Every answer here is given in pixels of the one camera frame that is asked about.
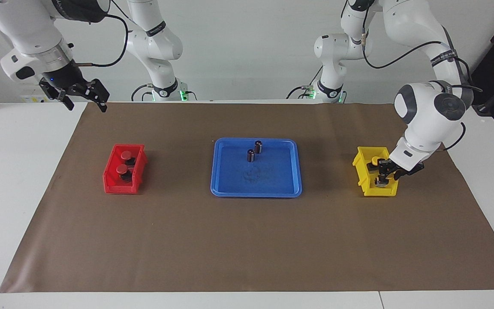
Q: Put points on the yellow plastic bin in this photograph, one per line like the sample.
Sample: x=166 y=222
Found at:
x=378 y=192

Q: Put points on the red plastic bin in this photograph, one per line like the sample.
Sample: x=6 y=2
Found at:
x=114 y=188

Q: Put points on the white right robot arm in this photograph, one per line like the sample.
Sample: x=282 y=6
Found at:
x=28 y=30

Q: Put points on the brown paper table mat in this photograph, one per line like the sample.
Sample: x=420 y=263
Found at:
x=247 y=240

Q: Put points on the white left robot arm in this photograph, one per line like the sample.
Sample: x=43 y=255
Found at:
x=431 y=116

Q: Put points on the blue plastic tray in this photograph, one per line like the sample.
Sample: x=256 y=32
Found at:
x=238 y=191

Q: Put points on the red push button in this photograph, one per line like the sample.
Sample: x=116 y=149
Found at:
x=126 y=155
x=122 y=169

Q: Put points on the yellow push button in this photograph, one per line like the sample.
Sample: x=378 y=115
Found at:
x=387 y=182
x=375 y=161

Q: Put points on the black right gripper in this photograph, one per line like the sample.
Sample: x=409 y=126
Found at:
x=64 y=81

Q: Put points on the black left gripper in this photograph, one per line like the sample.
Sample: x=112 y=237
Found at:
x=403 y=168

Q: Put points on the white wall socket box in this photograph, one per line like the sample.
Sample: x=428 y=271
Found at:
x=26 y=98

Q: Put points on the black cylindrical capacitor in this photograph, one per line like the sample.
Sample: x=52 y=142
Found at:
x=251 y=156
x=258 y=147

